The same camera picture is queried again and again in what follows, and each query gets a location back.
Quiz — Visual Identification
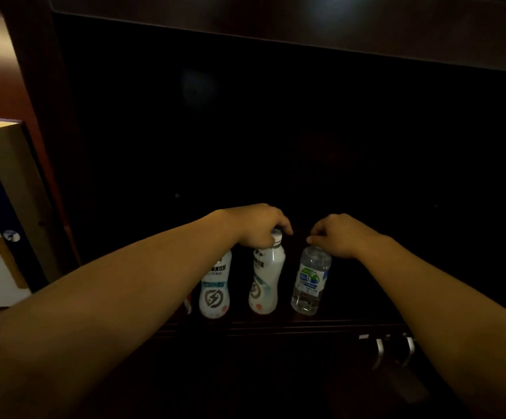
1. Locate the person's left forearm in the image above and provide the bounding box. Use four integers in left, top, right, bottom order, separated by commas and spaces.
0, 209, 241, 419

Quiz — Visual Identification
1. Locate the person's right forearm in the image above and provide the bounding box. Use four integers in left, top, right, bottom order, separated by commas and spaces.
356, 235, 506, 419

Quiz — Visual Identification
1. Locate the person's right hand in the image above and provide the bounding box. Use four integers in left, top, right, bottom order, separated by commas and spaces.
306, 214, 387, 260

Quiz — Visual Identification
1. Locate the dark wooden cabinet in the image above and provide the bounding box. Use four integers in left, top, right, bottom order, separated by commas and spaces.
0, 0, 506, 419

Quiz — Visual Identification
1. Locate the clear water bottle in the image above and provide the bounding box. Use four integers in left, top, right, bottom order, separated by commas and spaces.
291, 245, 332, 316

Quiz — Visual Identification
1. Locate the person's left hand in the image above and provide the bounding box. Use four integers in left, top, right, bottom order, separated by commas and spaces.
216, 203, 294, 249

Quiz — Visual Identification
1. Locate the white drink bottle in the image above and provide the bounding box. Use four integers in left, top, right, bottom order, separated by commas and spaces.
199, 250, 233, 319
249, 229, 287, 315

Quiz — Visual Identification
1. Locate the white and blue cardboard box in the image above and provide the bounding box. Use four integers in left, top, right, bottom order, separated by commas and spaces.
0, 117, 62, 308

